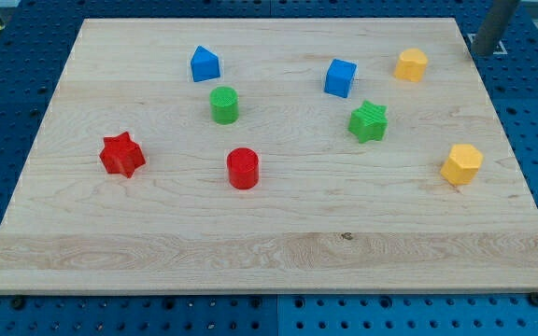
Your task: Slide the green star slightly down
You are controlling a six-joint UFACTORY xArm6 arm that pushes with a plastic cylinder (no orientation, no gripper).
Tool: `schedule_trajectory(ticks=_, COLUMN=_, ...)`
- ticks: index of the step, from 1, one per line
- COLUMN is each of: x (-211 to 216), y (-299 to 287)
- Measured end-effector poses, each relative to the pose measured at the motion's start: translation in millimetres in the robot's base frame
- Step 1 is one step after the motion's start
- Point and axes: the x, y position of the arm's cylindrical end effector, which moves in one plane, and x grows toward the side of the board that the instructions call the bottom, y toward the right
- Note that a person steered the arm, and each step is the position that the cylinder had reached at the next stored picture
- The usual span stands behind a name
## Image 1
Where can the green star block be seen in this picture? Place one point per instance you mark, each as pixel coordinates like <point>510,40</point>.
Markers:
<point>368,122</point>

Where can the red star block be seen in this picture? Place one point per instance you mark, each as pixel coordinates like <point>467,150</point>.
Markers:
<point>121,155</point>

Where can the red cylinder block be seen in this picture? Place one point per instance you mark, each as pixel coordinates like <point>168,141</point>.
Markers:
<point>243,168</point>

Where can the green cylinder block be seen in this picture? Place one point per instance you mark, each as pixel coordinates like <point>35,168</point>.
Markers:
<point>224,105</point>

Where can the wooden board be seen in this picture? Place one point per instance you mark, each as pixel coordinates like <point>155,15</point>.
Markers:
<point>328,214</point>

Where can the blue cube block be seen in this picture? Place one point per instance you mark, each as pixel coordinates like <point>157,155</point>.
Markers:
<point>339,78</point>

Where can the blue triangular prism block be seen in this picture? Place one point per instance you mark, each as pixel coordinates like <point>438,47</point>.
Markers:
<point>204,65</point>

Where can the yellow hexagon block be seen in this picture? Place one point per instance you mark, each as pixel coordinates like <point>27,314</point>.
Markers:
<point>462,164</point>

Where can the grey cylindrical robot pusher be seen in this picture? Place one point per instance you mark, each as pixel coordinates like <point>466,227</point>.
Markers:
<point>493,27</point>

